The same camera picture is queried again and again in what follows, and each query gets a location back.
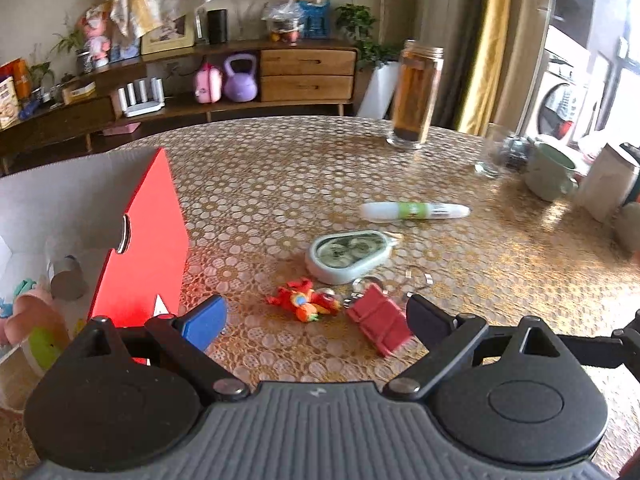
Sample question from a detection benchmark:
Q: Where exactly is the blue bag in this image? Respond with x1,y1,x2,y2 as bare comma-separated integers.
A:
298,0,331,39

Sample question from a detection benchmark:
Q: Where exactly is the clear glass cup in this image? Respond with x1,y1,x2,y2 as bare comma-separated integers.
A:
474,122,523,180

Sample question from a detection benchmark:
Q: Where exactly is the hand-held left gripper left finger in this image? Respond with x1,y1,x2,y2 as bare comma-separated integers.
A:
75,294,251,403

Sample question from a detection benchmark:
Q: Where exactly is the red toy keychain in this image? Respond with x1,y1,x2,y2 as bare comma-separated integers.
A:
266,279,343,323

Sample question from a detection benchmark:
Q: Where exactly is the white planter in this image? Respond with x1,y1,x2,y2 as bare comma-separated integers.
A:
356,62,401,120

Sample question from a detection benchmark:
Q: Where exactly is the tall green potted tree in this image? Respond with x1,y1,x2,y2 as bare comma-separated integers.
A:
322,0,401,68

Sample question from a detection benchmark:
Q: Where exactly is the amber glass bottle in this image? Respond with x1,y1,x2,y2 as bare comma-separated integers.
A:
386,40,445,150

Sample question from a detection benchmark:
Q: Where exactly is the plastic bag of fruit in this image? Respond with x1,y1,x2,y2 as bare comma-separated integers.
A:
262,0,305,43

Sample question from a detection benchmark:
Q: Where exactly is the white canister with black lid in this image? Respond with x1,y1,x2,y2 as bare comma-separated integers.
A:
575,142,640,223

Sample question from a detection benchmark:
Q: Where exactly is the small potted plant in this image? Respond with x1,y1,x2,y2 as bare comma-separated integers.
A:
52,27,93,75

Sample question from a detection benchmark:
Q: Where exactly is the wooden media cabinet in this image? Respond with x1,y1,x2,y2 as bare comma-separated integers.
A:
0,40,358,171

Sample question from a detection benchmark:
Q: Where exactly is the pink doll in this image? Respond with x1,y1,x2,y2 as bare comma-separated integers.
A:
80,5,113,68

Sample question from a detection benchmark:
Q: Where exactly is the yellow green toy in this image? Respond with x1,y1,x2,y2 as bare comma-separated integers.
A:
27,327,71,377

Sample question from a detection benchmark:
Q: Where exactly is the black cylinder speaker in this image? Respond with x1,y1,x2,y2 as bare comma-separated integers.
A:
206,8,229,45

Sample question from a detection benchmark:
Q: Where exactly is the beige snack bag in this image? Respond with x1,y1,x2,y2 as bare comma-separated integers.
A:
0,76,21,129

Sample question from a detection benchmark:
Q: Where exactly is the purple kettlebell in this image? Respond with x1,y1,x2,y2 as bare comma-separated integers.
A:
222,53,259,102

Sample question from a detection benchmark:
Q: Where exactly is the red and white cardboard box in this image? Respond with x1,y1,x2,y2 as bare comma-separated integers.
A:
0,147,190,411

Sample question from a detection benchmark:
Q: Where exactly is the avocado shaped case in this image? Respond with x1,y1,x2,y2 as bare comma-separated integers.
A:
305,230,393,285

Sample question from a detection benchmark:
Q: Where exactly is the red pouch keychain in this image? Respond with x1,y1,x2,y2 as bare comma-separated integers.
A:
342,275,412,357

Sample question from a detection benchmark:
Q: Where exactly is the cream picture frame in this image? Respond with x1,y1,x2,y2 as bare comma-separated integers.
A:
140,15,196,56

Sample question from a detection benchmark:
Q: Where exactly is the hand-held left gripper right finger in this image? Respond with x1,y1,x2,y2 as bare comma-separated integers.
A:
382,294,576,401

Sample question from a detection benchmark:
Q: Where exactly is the green mug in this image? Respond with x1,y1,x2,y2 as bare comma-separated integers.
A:
524,142,580,202

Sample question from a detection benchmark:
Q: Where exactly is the pink toy suitcase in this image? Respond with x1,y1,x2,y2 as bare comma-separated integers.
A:
194,62,224,104

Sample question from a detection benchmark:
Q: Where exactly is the white washing machine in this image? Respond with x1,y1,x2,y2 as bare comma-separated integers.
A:
530,57,601,143

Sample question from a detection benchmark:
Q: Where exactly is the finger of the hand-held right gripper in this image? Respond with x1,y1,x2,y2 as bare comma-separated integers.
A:
560,310,640,368

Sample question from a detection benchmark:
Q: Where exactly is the figurine with blue whale hat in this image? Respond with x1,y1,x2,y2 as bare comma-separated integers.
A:
0,279,61,348

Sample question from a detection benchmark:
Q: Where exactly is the yellow curtain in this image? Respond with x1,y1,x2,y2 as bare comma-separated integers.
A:
457,0,513,136

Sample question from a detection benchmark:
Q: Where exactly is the small cardboard box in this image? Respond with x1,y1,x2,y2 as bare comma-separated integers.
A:
62,81,97,105

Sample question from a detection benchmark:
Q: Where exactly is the white router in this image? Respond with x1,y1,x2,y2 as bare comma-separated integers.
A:
117,77,166,118

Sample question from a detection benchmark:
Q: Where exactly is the orange snack bag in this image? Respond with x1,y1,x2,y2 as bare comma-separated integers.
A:
0,58,31,101

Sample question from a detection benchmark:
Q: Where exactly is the beige curtain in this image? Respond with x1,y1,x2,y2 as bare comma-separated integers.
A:
415,0,493,131

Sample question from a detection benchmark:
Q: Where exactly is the white tube with green label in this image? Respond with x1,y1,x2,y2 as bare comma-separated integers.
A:
361,201,471,223

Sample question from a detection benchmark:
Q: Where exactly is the thin leafy potted plant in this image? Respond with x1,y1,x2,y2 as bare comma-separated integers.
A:
27,60,56,103

